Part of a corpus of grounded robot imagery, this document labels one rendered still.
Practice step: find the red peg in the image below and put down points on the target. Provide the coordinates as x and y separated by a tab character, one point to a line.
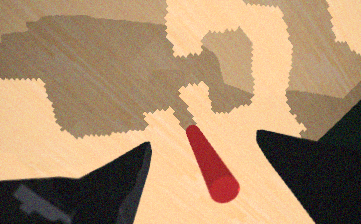
222	185

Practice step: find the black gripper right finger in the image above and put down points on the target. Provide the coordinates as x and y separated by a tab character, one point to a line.
324	178

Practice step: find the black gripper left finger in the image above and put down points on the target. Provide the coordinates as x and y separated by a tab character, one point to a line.
110	194

